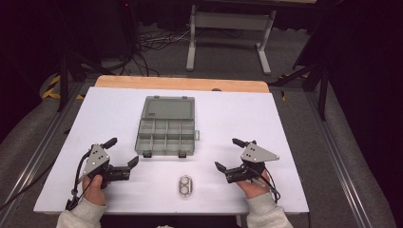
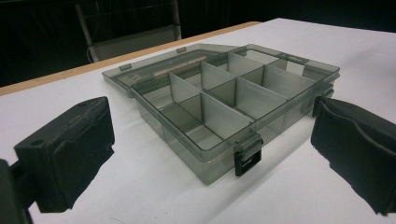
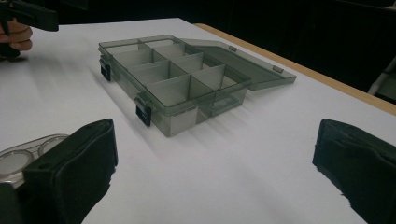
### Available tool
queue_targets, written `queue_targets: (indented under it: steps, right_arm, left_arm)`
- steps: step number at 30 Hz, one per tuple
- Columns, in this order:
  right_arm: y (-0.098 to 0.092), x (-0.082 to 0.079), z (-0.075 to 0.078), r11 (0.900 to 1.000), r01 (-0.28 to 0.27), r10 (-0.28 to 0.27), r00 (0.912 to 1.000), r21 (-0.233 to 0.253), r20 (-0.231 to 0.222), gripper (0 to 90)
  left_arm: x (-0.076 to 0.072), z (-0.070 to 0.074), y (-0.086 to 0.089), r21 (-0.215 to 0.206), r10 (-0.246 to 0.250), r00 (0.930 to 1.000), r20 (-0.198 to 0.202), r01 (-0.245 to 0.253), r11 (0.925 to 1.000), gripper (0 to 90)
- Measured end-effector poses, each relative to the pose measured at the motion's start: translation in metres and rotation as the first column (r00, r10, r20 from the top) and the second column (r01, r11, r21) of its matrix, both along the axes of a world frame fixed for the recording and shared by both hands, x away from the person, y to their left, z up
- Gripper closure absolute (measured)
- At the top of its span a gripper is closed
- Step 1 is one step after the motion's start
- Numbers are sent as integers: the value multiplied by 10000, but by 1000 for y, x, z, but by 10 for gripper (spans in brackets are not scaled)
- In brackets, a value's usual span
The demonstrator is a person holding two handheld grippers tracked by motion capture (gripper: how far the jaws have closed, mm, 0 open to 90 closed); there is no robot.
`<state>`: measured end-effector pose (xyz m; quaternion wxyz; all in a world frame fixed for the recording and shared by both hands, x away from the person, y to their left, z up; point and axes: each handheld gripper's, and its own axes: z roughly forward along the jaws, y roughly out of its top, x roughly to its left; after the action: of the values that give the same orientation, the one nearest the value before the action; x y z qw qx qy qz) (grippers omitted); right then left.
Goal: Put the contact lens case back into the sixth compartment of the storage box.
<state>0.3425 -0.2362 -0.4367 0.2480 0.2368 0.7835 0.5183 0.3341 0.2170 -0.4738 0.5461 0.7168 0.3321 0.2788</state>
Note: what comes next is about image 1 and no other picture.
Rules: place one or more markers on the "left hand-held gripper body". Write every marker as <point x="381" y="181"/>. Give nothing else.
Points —
<point x="96" y="158"/>

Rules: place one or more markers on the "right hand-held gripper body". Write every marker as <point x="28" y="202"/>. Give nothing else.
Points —
<point x="256" y="154"/>

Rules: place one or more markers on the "small clear oval case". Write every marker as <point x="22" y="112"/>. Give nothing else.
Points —
<point x="185" y="186"/>

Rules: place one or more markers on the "grey plastic compartment box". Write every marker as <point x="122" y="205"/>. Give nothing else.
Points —
<point x="166" y="126"/>

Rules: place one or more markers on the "person's left hand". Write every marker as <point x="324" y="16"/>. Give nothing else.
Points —
<point x="94" y="190"/>

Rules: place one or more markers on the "person's right hand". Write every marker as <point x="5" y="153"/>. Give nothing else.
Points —
<point x="253" y="189"/>

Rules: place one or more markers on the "white table board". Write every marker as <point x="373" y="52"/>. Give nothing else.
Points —
<point x="237" y="120"/>

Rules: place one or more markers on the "yellow black hazard tape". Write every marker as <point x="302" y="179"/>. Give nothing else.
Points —
<point x="283" y="95"/>
<point x="50" y="91"/>

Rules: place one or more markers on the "black metal stand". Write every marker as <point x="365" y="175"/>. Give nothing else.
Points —
<point x="322" y="95"/>
<point x="65" y="82"/>

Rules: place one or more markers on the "aluminium rail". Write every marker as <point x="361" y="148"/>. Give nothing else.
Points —
<point x="38" y="152"/>
<point x="342" y="171"/>

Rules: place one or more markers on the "grey metal table frame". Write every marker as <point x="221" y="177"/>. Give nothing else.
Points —
<point x="231" y="20"/>

